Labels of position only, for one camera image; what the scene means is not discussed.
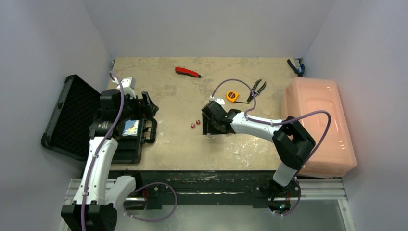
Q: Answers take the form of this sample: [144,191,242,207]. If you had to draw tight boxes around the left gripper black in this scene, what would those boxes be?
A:
[117,91,158,122]

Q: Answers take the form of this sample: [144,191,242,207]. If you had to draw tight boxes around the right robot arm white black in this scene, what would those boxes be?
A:
[202,101,316,196]

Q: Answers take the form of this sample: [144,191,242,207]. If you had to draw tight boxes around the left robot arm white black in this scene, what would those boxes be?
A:
[61,89,159,231]

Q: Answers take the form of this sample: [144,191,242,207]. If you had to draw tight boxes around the black poker set case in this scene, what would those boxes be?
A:
[41,75,157,164]

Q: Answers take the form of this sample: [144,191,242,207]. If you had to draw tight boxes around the blue playing card deck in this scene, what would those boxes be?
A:
[122,120,140,137]

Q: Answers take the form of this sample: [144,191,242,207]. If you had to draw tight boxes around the yellow tape measure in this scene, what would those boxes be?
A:
[226,91,249,104]

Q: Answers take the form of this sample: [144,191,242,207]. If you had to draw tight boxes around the red utility knife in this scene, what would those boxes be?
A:
[175,67,202,78]

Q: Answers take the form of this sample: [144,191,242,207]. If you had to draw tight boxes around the pink plastic storage bin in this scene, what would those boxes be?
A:
[280,77,357,179]

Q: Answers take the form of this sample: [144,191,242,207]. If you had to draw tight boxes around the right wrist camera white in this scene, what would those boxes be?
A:
[209,97,225,107]

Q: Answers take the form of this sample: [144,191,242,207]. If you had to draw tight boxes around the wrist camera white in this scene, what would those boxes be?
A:
[209,97,225,107]
[121,77,136,98]

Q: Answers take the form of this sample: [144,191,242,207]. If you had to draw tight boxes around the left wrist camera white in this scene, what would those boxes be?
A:
[121,77,136,98]

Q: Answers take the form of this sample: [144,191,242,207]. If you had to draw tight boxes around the black handled pliers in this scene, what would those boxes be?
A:
[247,79,267,103]

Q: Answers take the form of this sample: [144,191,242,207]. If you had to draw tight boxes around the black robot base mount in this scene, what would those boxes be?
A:
[109,170,301,213]

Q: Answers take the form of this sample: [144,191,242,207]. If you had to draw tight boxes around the blue handled pliers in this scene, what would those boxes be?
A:
[287,59,305,77]

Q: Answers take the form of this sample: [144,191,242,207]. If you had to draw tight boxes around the aluminium frame rail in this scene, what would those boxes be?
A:
[57,178,356,231]

